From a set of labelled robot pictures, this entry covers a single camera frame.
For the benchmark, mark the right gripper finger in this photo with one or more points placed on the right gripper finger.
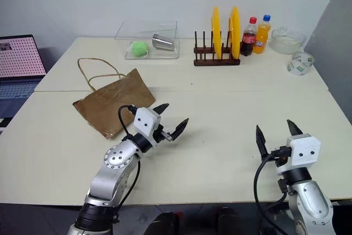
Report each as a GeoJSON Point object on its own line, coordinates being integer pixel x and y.
{"type": "Point", "coordinates": [261, 142]}
{"type": "Point", "coordinates": [294, 130]}

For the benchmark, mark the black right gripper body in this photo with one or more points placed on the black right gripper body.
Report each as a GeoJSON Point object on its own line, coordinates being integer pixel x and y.
{"type": "Point", "coordinates": [278, 161]}

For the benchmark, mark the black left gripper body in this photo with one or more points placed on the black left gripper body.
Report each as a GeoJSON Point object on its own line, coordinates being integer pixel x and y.
{"type": "Point", "coordinates": [160, 135]}

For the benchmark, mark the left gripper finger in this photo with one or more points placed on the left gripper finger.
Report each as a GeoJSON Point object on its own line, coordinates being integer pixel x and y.
{"type": "Point", "coordinates": [178, 130]}
{"type": "Point", "coordinates": [162, 108]}

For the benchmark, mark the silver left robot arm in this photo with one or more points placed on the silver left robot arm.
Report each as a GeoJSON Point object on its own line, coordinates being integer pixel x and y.
{"type": "Point", "coordinates": [115, 158]}

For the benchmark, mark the brown paper bag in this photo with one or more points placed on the brown paper bag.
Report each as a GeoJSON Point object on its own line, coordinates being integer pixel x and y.
{"type": "Point", "coordinates": [118, 96]}

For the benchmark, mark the green ball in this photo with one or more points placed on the green ball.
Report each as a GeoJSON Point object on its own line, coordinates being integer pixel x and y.
{"type": "Point", "coordinates": [138, 49]}

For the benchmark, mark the clear tape roll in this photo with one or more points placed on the clear tape roll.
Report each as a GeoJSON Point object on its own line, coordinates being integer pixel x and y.
{"type": "Point", "coordinates": [298, 65]}

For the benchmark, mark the shiny metal cup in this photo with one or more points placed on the shiny metal cup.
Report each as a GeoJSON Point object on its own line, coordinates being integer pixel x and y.
{"type": "Point", "coordinates": [163, 43]}

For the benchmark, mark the dark wooden plate rack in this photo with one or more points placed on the dark wooden plate rack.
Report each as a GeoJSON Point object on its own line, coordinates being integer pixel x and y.
{"type": "Point", "coordinates": [215, 61]}

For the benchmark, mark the dark rounded shape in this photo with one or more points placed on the dark rounded shape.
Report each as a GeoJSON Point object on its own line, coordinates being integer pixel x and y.
{"type": "Point", "coordinates": [162, 224]}
{"type": "Point", "coordinates": [228, 221]}

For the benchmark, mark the clear plastic box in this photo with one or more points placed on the clear plastic box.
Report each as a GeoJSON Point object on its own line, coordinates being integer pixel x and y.
{"type": "Point", "coordinates": [121, 35]}

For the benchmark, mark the clear glass bowl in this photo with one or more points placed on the clear glass bowl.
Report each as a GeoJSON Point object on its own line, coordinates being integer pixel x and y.
{"type": "Point", "coordinates": [288, 42]}

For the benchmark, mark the yellow plate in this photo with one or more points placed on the yellow plate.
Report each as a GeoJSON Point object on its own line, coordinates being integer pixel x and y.
{"type": "Point", "coordinates": [217, 34]}
{"type": "Point", "coordinates": [235, 34]}

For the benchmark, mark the orange soda bottle blue cap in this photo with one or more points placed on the orange soda bottle blue cap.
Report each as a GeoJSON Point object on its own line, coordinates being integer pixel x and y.
{"type": "Point", "coordinates": [261, 39]}

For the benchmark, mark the cola bottle red cap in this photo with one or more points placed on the cola bottle red cap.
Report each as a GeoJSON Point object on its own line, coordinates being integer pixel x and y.
{"type": "Point", "coordinates": [247, 39]}

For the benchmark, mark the open laptop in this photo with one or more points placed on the open laptop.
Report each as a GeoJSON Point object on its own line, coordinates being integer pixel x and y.
{"type": "Point", "coordinates": [19, 59]}

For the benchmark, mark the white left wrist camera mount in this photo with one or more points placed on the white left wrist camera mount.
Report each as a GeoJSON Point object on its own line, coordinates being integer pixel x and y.
{"type": "Point", "coordinates": [145, 120]}

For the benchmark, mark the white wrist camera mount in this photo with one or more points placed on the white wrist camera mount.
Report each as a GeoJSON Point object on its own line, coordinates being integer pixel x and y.
{"type": "Point", "coordinates": [145, 120]}
{"type": "Point", "coordinates": [302, 149]}

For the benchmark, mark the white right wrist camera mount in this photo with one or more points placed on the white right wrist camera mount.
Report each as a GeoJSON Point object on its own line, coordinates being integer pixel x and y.
{"type": "Point", "coordinates": [302, 149]}

